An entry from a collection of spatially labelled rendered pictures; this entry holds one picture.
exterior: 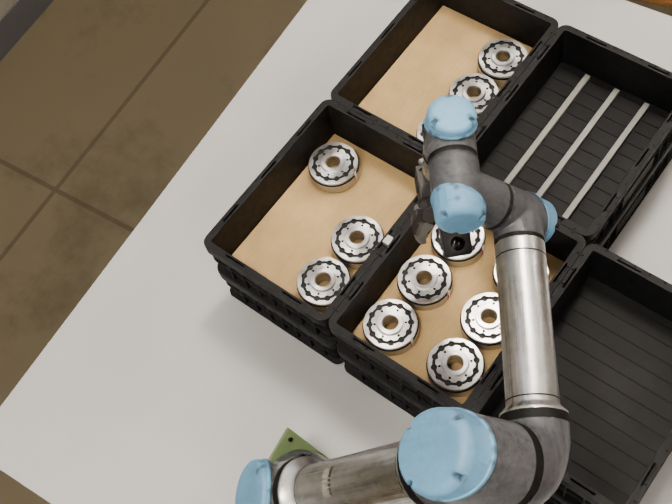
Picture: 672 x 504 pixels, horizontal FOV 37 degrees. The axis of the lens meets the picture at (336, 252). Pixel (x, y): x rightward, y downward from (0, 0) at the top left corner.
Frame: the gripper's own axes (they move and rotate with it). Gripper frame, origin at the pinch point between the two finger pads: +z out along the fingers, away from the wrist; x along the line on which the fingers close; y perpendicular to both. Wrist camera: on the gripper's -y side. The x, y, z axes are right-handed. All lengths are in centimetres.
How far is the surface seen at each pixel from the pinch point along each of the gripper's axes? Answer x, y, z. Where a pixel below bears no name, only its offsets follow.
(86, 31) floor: 86, 156, 111
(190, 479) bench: 51, -26, 36
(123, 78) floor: 73, 133, 110
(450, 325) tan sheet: -1.7, -8.9, 17.0
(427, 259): 0.5, 4.0, 14.4
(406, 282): 5.2, 0.0, 15.0
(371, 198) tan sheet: 8.6, 21.2, 18.3
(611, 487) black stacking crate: -23, -43, 15
